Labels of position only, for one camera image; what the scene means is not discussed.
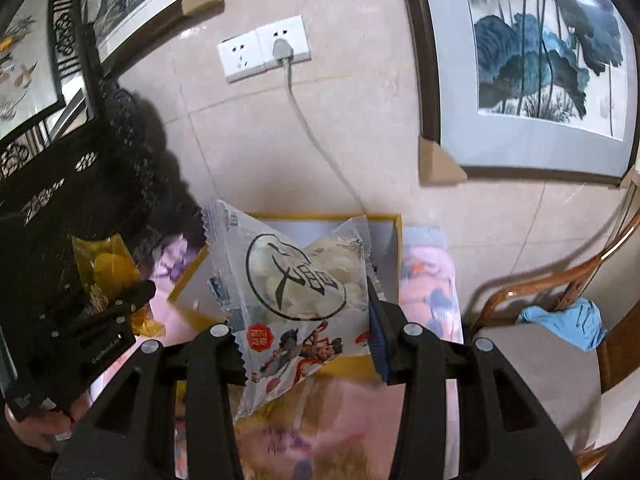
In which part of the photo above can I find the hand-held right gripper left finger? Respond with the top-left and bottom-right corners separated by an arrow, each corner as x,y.
50,324 -> 248,480

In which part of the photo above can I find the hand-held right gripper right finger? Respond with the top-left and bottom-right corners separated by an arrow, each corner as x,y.
367,275 -> 582,480

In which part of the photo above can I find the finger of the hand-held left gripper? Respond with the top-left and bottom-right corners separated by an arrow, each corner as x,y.
106,279 -> 157,320

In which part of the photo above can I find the yellow clear snack packet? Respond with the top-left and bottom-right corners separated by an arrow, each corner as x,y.
71,234 -> 166,338

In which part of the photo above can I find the yellow cardboard box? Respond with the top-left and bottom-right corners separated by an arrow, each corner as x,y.
167,212 -> 403,381

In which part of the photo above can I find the white round-cracker snack packet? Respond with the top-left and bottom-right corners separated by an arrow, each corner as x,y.
200,199 -> 396,423

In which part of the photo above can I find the person's left hand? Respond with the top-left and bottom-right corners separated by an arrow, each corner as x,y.
5,392 -> 93,457

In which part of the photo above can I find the dark carved wooden furniture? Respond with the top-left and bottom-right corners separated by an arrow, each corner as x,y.
0,0 -> 166,311

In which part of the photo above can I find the wooden chair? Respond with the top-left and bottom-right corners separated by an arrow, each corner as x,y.
465,180 -> 640,476

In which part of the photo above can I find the blue cloth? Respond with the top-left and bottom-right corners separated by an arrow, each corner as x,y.
517,297 -> 608,353

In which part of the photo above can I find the bird painting panel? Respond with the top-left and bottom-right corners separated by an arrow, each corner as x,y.
0,0 -> 66,126

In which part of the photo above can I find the framed landscape painting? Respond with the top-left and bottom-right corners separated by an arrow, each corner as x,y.
80,0 -> 223,66

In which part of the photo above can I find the framed lotus painting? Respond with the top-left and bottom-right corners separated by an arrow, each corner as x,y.
395,0 -> 640,186

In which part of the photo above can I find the grey power plug cable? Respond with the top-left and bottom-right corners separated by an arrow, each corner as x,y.
271,37 -> 371,218

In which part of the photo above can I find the white wall socket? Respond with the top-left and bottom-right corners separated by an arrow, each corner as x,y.
255,14 -> 312,68
216,30 -> 263,83

